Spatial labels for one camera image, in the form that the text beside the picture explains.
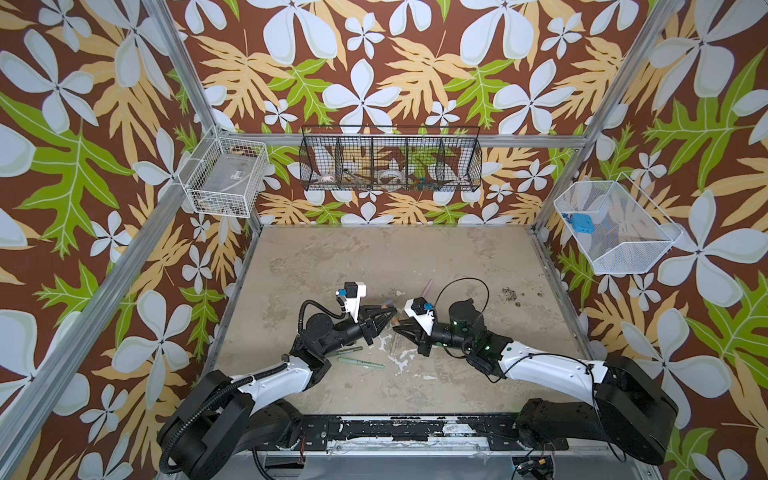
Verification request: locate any blue object in basket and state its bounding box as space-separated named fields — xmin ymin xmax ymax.
xmin=567 ymin=213 xmax=596 ymax=235

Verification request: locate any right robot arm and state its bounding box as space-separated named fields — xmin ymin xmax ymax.
xmin=393 ymin=297 xmax=679 ymax=465

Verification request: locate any black wire basket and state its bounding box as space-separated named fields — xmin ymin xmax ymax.
xmin=298 ymin=125 xmax=483 ymax=192

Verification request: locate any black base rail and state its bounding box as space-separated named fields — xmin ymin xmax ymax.
xmin=287 ymin=413 xmax=571 ymax=452

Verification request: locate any white mesh basket right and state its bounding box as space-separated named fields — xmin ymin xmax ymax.
xmin=554 ymin=174 xmax=683 ymax=275

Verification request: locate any light green pen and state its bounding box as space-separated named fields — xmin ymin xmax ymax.
xmin=338 ymin=356 xmax=385 ymax=369

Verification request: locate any white wire basket left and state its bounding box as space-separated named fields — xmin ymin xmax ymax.
xmin=179 ymin=136 xmax=270 ymax=218

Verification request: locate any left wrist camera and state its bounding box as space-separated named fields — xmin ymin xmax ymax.
xmin=336 ymin=282 xmax=367 ymax=323

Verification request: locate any dark green pen lower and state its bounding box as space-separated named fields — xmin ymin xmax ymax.
xmin=326 ymin=346 xmax=363 ymax=357

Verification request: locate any pink pen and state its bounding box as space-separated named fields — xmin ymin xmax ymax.
xmin=422 ymin=279 xmax=434 ymax=296

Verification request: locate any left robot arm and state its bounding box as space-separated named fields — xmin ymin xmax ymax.
xmin=157 ymin=300 xmax=397 ymax=479

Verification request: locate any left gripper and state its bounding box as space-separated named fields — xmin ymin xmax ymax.
xmin=319 ymin=303 xmax=394 ymax=360

